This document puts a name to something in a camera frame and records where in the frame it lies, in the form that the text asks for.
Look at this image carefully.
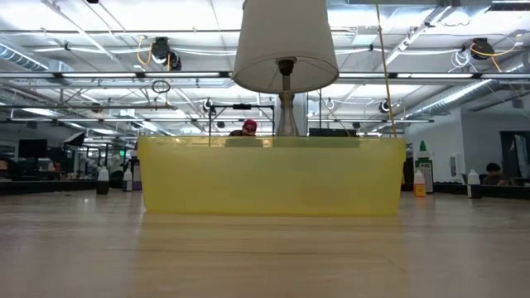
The small yellow-orange label dropper bottle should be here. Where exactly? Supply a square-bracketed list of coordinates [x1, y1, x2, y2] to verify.
[413, 168, 427, 199]

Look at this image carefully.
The large green food coloring bottle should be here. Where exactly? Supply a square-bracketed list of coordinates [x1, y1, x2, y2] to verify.
[415, 140, 435, 195]

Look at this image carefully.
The long ceiling light strip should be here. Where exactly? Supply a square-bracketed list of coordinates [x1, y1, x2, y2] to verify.
[0, 71, 233, 79]
[337, 71, 530, 79]

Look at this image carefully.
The black monitor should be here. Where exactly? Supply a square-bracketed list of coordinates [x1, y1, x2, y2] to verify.
[17, 138, 48, 159]

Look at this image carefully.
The silver table lamp white shade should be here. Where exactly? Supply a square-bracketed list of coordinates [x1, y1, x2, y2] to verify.
[231, 0, 340, 137]

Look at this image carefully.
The person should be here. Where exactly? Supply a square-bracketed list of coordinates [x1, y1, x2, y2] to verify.
[228, 118, 258, 137]
[482, 162, 513, 186]

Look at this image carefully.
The yellow translucent plastic bin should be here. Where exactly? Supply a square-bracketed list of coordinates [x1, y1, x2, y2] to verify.
[137, 136, 407, 216]

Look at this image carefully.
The black ventilated equipment box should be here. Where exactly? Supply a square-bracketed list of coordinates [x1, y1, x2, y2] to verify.
[308, 127, 358, 137]

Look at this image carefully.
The black ceiling cable reel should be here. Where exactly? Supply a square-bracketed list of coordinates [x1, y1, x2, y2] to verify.
[470, 36, 496, 61]
[150, 36, 183, 72]

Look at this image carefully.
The silver ventilation duct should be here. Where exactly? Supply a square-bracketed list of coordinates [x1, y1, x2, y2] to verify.
[0, 42, 50, 72]
[407, 78, 504, 119]

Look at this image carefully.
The black metal station frame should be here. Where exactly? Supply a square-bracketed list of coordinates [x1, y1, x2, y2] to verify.
[208, 103, 276, 147]

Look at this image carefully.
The yellow hanging cable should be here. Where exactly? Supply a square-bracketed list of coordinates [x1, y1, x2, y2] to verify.
[374, 0, 398, 137]

